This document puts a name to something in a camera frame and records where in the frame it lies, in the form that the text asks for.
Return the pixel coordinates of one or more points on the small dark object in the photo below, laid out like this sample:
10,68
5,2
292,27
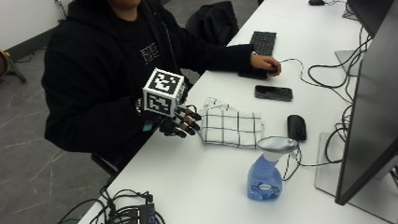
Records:
317,2

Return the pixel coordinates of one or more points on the blue spray bottle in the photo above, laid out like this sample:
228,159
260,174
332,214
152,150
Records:
268,174

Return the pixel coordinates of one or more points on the large black monitor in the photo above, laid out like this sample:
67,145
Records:
369,118

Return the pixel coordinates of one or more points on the black smartphone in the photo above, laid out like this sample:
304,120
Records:
273,93

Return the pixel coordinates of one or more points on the black jacket on chair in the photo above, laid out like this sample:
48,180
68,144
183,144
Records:
212,22

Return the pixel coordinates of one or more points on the person in black hoodie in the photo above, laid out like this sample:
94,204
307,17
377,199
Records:
95,62

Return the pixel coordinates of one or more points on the small black monitor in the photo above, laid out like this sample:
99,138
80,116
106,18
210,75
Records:
369,14

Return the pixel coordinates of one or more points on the black hub box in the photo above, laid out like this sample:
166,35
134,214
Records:
136,214

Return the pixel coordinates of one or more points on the black keyboard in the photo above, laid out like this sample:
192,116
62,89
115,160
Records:
264,42

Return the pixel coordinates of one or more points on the white checked cloth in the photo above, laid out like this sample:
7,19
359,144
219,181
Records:
231,126

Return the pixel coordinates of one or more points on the black computer mouse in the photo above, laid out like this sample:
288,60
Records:
297,127

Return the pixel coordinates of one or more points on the wooden stool with black legs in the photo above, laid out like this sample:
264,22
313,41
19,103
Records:
9,67

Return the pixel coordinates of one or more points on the white cube with black markers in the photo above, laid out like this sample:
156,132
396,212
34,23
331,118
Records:
163,92

